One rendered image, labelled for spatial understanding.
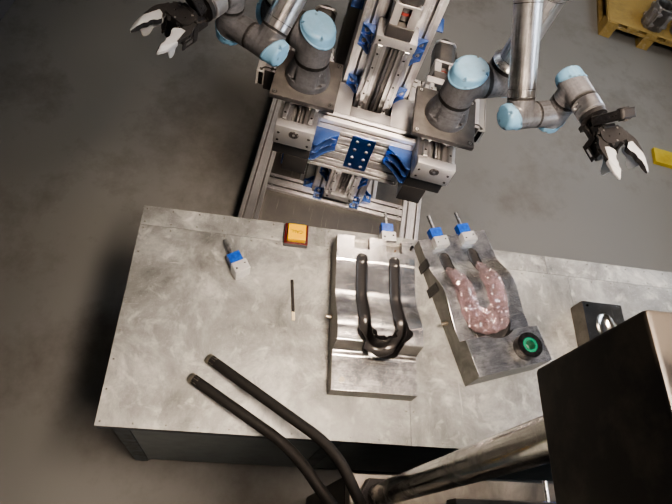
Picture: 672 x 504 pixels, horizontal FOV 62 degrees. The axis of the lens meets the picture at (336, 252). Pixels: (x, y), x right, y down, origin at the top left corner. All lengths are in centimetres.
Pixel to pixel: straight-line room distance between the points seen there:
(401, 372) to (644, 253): 225
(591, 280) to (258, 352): 124
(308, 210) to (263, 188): 24
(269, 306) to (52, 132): 179
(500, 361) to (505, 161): 194
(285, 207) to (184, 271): 96
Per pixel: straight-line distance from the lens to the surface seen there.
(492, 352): 178
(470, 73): 187
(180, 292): 176
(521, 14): 166
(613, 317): 212
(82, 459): 248
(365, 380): 166
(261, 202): 261
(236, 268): 174
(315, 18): 185
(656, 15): 487
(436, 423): 176
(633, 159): 164
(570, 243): 340
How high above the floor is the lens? 241
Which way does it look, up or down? 59 degrees down
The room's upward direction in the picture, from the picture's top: 23 degrees clockwise
